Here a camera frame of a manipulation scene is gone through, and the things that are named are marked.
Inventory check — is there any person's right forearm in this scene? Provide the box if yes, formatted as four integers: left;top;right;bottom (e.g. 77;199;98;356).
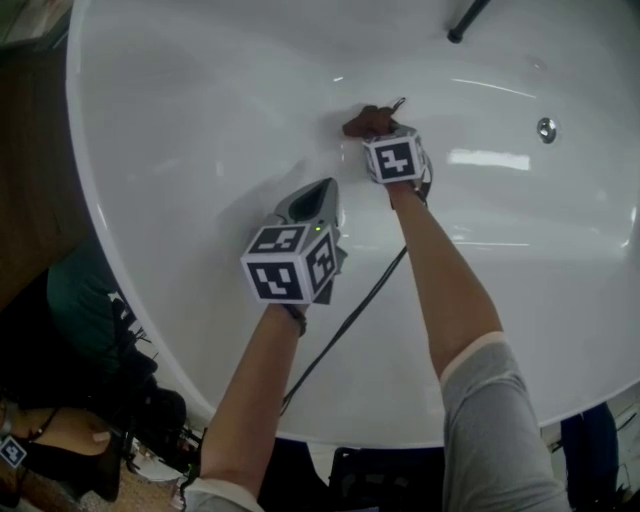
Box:
387;182;504;384

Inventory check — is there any person's left forearm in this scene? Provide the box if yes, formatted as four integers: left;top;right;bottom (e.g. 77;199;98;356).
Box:
192;302;309;489

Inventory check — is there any white bathtub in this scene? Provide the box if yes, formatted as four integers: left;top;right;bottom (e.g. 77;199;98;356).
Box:
64;0;640;449

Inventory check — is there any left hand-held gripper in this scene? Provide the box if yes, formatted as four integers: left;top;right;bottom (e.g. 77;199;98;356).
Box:
239;177;350;307

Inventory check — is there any person's grey shirt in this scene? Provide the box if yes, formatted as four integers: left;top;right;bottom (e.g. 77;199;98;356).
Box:
182;334;571;512

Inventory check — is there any reddish brown cloth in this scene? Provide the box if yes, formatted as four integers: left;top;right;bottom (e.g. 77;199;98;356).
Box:
342;97;407;139

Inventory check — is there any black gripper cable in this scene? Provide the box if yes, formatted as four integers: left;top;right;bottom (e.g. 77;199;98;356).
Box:
279;244;409;416

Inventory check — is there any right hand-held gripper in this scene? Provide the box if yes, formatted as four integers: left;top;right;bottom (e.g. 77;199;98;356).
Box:
360;128;435;194

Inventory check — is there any dark wooden cabinet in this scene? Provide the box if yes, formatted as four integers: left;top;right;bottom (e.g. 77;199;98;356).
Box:
0;44;96;311

